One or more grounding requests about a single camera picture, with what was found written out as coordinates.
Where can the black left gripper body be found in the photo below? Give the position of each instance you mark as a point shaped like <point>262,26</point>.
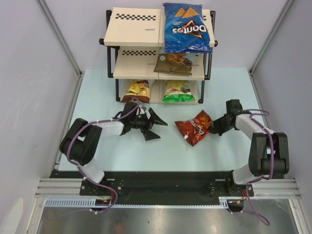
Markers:
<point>142,123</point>

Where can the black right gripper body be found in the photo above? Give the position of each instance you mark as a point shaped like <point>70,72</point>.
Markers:
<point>228,126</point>

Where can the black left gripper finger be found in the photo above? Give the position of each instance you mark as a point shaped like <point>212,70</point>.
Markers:
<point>149,135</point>
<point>155,119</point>

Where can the red Doritos bag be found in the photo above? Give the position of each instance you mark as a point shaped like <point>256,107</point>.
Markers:
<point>195,129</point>

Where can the brown Chuba chips bag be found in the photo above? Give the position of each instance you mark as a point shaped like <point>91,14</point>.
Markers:
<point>138,88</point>

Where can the green Chuba cassava chips bag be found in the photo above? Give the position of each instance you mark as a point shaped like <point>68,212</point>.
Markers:
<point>177,91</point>

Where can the light blue brown chips bag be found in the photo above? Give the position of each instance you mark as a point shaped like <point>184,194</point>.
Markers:
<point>178,63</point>

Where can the blue Doritos bag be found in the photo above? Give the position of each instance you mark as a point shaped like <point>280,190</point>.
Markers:
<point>184,29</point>

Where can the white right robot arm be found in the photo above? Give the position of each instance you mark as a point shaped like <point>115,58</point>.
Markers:
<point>269,150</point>

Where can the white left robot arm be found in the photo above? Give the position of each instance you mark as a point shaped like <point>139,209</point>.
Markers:
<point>80,143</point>

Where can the beige three-tier black-framed shelf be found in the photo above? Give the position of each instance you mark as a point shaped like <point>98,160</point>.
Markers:
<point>134,38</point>

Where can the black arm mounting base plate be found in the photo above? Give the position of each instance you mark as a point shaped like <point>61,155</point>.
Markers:
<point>173,189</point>

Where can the aluminium frame rail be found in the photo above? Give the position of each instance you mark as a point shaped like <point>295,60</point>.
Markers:
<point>58,187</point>

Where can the white slotted cable duct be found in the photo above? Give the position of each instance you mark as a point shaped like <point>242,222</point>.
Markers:
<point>77,202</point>

